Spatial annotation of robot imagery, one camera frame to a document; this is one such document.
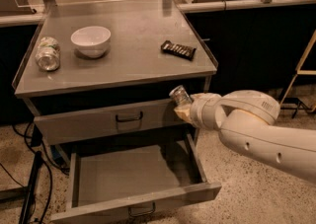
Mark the grey metal drawer cabinet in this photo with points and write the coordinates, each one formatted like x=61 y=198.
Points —
x=133 y=70

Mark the dark chocolate bar wrapper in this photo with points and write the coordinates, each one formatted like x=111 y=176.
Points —
x=178 y=50

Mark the green silver soda can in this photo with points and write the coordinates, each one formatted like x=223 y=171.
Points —
x=48 y=54

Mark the silver redbull can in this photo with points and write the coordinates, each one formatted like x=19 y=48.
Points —
x=180 y=96

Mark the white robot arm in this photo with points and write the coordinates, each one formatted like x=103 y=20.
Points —
x=245 y=122

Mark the open middle drawer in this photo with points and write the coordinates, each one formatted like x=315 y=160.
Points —
x=132 y=177

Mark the yellow wooden easel frame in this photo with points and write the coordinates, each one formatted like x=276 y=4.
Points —
x=283 y=98

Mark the white ceramic bowl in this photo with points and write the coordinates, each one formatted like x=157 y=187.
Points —
x=92 y=41

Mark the black metal stand leg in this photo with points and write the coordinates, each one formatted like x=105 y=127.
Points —
x=29 y=194

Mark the upper grey drawer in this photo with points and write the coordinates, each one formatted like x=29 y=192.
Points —
x=87 y=124

